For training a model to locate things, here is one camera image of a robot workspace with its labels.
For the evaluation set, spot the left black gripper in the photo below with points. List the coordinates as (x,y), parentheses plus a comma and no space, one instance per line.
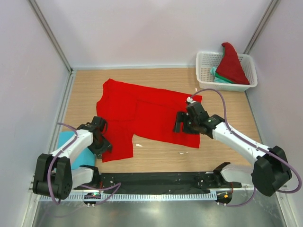
(106,146)

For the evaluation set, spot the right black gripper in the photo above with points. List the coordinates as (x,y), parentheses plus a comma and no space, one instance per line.
(182,117)

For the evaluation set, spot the bright red t shirt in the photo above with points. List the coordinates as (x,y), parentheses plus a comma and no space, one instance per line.
(147,112)

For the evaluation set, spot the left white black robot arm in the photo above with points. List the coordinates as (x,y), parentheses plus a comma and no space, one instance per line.
(54,176)

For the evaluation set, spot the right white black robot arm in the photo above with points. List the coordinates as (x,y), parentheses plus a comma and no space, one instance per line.
(268,170)

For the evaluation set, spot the folded light blue t shirt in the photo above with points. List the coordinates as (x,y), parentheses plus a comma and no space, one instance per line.
(86,157)

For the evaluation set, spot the mint t shirt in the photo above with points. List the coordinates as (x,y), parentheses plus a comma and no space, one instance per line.
(218,78)

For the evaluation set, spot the white plastic basket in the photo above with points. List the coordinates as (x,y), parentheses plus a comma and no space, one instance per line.
(205,61)

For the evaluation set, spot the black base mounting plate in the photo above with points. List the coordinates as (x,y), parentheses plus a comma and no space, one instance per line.
(154,183)

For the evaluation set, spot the dark red t shirt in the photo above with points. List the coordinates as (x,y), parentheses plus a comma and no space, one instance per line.
(239,75)

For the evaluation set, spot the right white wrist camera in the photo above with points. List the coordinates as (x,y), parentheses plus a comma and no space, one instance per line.
(189,100)

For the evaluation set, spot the white slotted cable duct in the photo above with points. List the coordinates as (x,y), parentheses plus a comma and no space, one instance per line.
(84,196)

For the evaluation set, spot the aluminium front rail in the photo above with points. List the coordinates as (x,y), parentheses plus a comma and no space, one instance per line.
(248,186)

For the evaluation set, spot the right aluminium corner post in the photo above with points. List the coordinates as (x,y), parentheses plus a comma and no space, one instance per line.
(271,8)

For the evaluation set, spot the aluminium corner post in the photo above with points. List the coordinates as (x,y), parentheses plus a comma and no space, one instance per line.
(271,8)
(42,20)

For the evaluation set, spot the left aluminium corner post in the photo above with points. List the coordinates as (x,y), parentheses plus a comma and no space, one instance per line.
(42,20)

